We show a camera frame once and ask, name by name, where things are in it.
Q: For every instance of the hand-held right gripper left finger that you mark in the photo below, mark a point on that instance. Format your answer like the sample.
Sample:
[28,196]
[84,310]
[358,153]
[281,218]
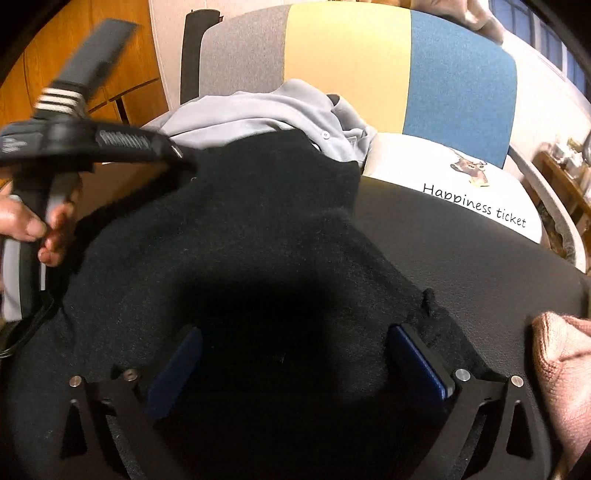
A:
[174,371]

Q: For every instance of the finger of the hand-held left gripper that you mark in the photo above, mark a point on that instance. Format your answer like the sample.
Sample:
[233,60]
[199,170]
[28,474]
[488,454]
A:
[138,145]

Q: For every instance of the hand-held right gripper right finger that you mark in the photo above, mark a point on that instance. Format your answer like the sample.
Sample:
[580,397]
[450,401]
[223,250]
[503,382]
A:
[421,364]

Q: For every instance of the black garment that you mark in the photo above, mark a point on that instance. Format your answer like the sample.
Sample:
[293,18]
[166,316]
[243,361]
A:
[240,240]

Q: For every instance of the person's left hand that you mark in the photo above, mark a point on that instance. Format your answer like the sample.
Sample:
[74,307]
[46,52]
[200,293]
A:
[25,221]

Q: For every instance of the black sofa armrest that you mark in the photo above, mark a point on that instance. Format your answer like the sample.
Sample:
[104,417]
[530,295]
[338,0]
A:
[194,50]

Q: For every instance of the grey button shirt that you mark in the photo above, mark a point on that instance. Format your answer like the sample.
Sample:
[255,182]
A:
[272,115]

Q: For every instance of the pink knit cloth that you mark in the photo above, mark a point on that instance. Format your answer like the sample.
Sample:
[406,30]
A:
[565,374]

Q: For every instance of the wooden shelf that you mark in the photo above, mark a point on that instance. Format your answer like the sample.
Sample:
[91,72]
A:
[565,177]

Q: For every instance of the grey yellow blue sofa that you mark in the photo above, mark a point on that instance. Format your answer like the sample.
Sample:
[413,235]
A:
[369,69]

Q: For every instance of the window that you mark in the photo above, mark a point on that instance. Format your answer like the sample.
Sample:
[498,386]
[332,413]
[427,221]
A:
[545,39]

